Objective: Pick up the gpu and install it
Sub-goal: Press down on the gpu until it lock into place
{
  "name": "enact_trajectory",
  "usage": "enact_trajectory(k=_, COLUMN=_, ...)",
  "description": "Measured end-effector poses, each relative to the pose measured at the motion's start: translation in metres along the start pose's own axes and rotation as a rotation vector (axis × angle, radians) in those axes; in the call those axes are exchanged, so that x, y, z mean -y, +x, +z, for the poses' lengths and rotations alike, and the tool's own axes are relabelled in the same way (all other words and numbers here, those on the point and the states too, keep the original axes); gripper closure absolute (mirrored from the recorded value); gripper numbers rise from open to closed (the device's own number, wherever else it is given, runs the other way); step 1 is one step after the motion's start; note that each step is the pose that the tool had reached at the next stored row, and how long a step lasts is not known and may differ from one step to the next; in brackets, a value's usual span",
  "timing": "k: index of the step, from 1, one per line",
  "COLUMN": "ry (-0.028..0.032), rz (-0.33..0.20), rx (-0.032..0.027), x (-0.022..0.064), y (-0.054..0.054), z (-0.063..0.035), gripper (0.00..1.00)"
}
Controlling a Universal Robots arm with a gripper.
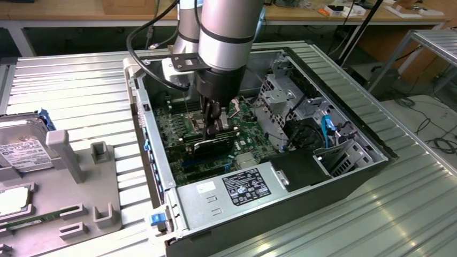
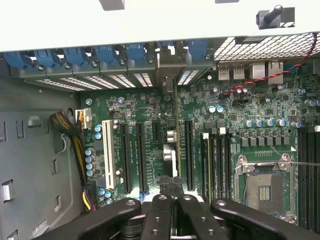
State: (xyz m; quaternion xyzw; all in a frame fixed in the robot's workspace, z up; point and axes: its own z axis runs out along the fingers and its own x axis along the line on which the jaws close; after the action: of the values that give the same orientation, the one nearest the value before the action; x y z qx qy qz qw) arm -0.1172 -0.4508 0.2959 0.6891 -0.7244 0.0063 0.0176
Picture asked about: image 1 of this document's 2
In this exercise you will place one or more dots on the white cardboard box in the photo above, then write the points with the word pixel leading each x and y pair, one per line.
pixel 355 11

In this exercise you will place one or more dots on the wooden desk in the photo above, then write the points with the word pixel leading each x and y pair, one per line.
pixel 303 16

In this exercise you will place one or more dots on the hard disk blue caddy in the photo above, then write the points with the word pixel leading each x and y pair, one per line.
pixel 22 152

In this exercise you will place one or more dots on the black open PC case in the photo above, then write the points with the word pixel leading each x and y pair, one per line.
pixel 303 214

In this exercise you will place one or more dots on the perforated silver disk bay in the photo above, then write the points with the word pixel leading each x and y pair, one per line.
pixel 347 160

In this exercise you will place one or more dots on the silver disk bay cage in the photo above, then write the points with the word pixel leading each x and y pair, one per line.
pixel 279 96

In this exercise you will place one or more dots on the thin socket locking lever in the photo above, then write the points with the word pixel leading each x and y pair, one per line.
pixel 185 107

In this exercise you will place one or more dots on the green Dell motherboard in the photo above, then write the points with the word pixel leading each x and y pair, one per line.
pixel 249 128

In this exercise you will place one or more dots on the brown wooden panel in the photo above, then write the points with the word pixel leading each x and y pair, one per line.
pixel 385 42

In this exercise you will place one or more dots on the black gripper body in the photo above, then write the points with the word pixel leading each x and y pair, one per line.
pixel 219 83

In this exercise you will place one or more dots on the black tripod pole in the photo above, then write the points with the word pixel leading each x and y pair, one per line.
pixel 361 29

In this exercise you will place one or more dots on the installed RAM stick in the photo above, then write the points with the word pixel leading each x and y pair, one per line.
pixel 189 137

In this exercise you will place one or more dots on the blue expansion slot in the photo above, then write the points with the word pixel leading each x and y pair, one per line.
pixel 189 162

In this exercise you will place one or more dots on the CPU socket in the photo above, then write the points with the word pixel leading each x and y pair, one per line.
pixel 196 123

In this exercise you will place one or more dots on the silver CPU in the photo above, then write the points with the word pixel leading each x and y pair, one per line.
pixel 12 200

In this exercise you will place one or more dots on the small black device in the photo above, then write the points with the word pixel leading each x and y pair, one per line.
pixel 335 8

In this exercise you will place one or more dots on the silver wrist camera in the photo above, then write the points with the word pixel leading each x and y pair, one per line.
pixel 176 79

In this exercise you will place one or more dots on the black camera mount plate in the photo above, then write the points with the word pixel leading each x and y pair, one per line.
pixel 185 63

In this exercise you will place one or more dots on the silver chipset heatsink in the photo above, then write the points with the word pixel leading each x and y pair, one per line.
pixel 248 159

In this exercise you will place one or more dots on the green graphics card black cooler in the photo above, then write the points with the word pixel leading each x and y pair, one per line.
pixel 213 150

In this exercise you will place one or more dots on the metal socket cover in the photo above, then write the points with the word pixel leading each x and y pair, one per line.
pixel 237 107

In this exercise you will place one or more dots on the grey parts rack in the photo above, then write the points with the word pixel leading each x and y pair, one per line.
pixel 54 192

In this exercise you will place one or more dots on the black expansion slot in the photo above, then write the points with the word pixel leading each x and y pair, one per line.
pixel 207 171
pixel 211 178

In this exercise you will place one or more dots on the metal frame slatted table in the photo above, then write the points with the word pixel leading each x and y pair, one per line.
pixel 441 44

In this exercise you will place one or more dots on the green loose RAM stick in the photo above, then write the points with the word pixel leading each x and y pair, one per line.
pixel 32 221

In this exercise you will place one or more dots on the blue card retainer strip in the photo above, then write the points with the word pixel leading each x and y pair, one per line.
pixel 145 146

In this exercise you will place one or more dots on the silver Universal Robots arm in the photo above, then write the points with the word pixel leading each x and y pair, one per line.
pixel 228 32

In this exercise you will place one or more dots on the grey power supply unit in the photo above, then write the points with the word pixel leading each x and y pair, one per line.
pixel 196 208

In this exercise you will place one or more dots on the blue case latch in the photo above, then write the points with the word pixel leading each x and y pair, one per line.
pixel 157 219

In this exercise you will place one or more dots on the orange white box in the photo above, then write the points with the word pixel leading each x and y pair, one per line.
pixel 324 11

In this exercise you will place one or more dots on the black equipment box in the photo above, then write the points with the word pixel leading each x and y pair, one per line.
pixel 379 77

